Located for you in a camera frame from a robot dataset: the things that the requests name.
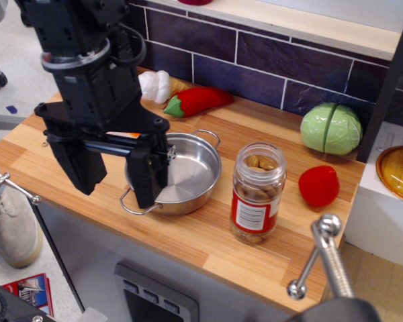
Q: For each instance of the clear almond jar red label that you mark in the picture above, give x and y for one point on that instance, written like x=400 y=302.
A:
x=258 y=181

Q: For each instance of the dark grey shelf post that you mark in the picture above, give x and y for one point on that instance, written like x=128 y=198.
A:
x=383 y=102

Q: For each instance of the left metal clamp screw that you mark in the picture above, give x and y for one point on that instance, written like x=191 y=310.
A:
x=5 y=181

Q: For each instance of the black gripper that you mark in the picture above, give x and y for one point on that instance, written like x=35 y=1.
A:
x=101 y=112

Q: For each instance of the red toy chili pepper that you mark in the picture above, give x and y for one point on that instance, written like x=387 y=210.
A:
x=195 y=100

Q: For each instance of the amber glass lid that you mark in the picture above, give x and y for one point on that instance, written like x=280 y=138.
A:
x=389 y=166

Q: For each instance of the red printed booklet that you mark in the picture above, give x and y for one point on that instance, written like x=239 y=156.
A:
x=34 y=290

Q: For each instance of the white toy garlic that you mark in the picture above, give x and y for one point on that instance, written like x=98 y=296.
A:
x=155 y=86

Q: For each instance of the toy oven control panel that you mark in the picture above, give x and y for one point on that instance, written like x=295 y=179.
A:
x=146 y=299

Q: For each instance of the stainless steel pot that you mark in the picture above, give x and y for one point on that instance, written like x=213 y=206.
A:
x=193 y=174

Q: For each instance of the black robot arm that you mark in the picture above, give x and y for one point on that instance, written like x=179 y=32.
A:
x=81 y=20

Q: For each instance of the green toy cabbage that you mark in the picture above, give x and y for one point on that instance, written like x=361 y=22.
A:
x=331 y=128

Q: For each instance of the red object on shelf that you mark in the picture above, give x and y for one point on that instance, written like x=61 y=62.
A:
x=195 y=2

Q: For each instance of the red toy strawberry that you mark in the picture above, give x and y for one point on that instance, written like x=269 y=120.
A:
x=319 y=186

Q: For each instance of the grey suede shoe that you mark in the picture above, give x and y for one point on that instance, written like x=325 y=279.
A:
x=21 y=237

